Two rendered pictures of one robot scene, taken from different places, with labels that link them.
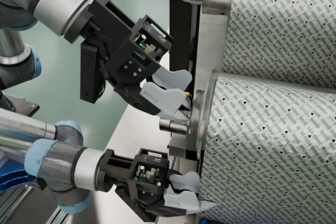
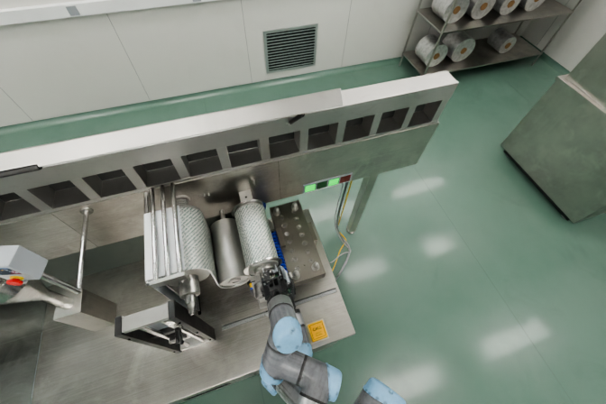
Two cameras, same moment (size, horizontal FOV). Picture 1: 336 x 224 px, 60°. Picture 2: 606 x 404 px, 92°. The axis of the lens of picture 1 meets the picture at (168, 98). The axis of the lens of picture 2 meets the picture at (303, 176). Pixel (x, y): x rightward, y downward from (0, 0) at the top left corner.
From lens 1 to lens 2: 94 cm
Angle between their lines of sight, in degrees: 72
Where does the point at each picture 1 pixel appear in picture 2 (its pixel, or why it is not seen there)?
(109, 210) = not seen: hidden behind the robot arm
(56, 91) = not seen: outside the picture
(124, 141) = (243, 362)
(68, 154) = not seen: hidden behind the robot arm
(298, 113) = (261, 229)
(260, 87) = (254, 243)
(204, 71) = (139, 350)
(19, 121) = (293, 389)
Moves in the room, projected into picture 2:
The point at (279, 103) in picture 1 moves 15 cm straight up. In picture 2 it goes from (260, 235) to (256, 217)
